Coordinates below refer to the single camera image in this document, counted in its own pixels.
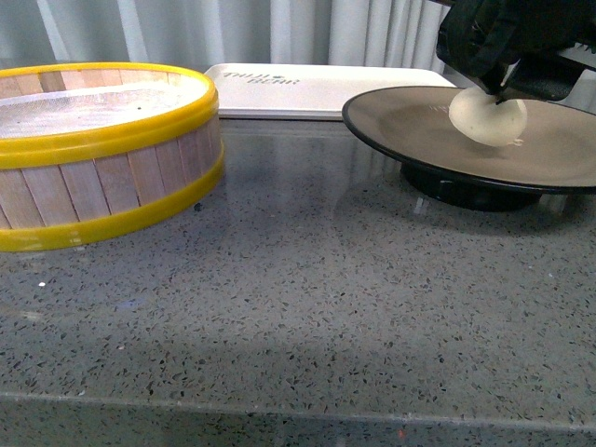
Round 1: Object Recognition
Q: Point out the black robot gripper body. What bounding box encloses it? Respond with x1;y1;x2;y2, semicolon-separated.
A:
436;1;595;102

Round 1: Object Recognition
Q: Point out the white steamed bun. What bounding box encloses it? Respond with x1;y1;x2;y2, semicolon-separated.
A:
448;87;528;147

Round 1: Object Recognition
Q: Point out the brown plate with black base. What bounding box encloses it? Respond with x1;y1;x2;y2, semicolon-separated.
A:
342;87;595;211

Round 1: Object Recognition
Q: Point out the white rectangular tray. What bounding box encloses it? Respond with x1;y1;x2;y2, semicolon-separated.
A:
205;63;454;121

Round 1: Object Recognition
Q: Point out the grey pleated curtain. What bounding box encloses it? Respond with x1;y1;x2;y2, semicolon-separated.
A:
1;1;448;72

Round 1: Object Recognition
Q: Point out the yellow-rimmed wooden steamer basket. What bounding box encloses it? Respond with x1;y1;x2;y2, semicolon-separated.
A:
1;62;224;251

